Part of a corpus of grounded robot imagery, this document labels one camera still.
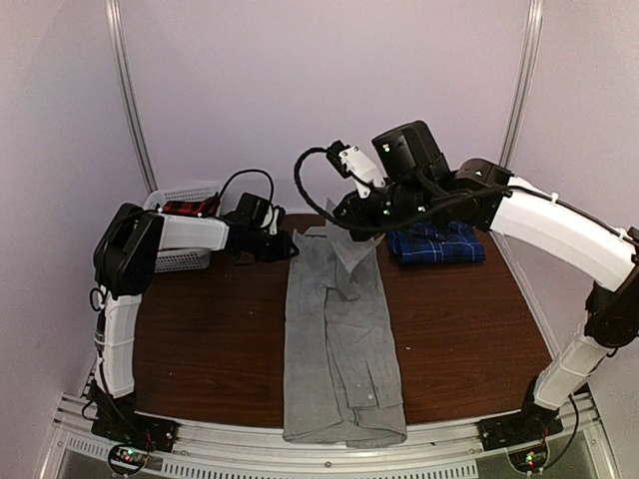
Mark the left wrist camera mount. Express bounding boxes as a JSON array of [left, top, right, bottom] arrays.
[[267, 206, 286, 236]]

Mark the aluminium corner post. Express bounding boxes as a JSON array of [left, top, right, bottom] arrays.
[[497, 0, 544, 169], [104, 0, 158, 193]]

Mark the grey long sleeve shirt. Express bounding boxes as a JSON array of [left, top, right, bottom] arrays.
[[283, 223, 407, 449]]

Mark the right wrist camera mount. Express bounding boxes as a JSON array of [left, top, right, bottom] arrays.
[[325, 140, 385, 199]]

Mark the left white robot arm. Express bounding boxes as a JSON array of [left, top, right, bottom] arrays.
[[92, 193, 299, 443]]

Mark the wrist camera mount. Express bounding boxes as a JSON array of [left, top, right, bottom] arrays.
[[325, 140, 385, 199], [267, 206, 286, 236]]

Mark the white plastic basket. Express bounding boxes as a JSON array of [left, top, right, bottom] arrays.
[[143, 182, 229, 273]]

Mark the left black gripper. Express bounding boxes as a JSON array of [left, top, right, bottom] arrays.
[[248, 229, 300, 264]]

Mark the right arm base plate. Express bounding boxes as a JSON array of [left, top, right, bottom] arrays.
[[477, 412, 563, 451]]

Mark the aluminium front rail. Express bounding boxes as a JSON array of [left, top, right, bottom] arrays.
[[36, 393, 620, 478]]

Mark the blue plaid folded shirt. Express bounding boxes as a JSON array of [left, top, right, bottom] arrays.
[[387, 222, 486, 264]]

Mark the left aluminium corner post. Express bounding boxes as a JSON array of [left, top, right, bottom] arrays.
[[104, 0, 158, 193]]

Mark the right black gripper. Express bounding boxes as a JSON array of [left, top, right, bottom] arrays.
[[333, 180, 438, 241]]

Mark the right aluminium corner post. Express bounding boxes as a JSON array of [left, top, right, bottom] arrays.
[[497, 0, 544, 169]]

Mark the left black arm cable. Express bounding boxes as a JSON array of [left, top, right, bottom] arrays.
[[88, 168, 277, 440]]

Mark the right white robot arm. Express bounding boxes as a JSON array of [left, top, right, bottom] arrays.
[[325, 120, 638, 441]]

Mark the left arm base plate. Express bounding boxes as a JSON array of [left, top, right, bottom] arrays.
[[91, 416, 178, 453]]

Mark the red black plaid shirt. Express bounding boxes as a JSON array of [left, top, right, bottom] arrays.
[[162, 194, 221, 218]]

